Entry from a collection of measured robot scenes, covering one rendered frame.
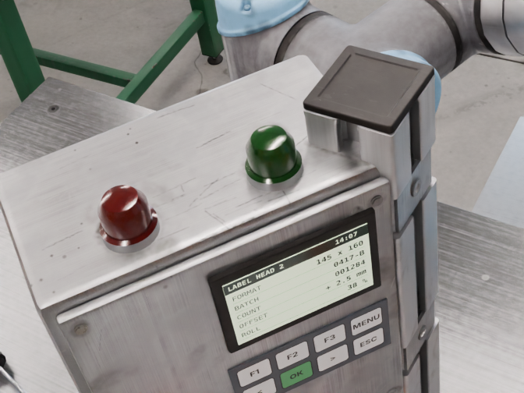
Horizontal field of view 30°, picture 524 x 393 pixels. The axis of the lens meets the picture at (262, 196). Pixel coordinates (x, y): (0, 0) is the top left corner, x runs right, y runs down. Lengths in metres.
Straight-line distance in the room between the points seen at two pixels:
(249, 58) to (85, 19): 2.45
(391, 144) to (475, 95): 2.27
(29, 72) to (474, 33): 1.55
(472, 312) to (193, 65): 1.87
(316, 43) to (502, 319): 0.54
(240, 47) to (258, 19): 0.03
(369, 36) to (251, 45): 0.10
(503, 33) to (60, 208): 0.41
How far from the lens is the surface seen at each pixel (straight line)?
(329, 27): 0.75
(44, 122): 1.54
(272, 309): 0.46
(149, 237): 0.42
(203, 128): 0.47
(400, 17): 0.76
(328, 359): 0.52
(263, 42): 0.77
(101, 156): 0.47
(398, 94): 0.44
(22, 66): 2.19
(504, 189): 1.32
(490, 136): 2.58
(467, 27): 0.78
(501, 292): 1.21
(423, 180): 0.48
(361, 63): 0.45
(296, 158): 0.44
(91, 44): 3.11
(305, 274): 0.45
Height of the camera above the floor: 1.79
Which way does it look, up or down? 46 degrees down
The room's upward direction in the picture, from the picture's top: 12 degrees counter-clockwise
